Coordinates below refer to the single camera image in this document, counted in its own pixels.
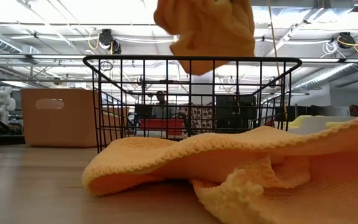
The white plastic basket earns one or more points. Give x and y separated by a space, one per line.
315 129

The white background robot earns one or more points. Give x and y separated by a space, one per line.
2 104

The orange microfiber towel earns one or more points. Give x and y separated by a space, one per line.
259 174
210 28

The orange plastic basket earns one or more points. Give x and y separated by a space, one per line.
57 124

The person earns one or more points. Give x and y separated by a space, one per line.
161 104

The red plastic bin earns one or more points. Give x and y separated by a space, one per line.
162 126

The yellow microfiber towel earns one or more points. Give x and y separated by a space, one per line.
337 124
300 120

